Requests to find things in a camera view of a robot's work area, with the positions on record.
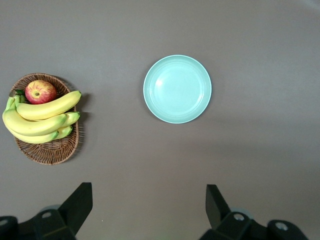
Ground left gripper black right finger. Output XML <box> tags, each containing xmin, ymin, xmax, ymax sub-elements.
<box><xmin>199</xmin><ymin>184</ymin><xmax>307</xmax><ymax>240</ymax></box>

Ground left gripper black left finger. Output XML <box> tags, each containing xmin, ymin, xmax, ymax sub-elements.
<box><xmin>0</xmin><ymin>182</ymin><xmax>94</xmax><ymax>240</ymax></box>

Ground mint green round plate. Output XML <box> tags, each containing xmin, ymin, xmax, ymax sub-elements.
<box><xmin>143</xmin><ymin>54</ymin><xmax>213</xmax><ymax>124</ymax></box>

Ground brown wicker basket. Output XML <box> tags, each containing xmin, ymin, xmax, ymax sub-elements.
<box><xmin>9</xmin><ymin>72</ymin><xmax>80</xmax><ymax>166</ymax></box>

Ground yellow banana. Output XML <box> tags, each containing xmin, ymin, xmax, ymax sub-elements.
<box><xmin>52</xmin><ymin>125</ymin><xmax>74</xmax><ymax>140</ymax></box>
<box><xmin>6</xmin><ymin>126</ymin><xmax>60</xmax><ymax>145</ymax></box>
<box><xmin>2</xmin><ymin>97</ymin><xmax>68</xmax><ymax>137</ymax></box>
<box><xmin>14</xmin><ymin>90</ymin><xmax>83</xmax><ymax>121</ymax></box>
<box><xmin>58</xmin><ymin>111</ymin><xmax>81</xmax><ymax>128</ymax></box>

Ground red yellow apple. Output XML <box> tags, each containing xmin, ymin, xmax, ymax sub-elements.
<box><xmin>24</xmin><ymin>79</ymin><xmax>58</xmax><ymax>105</ymax></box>

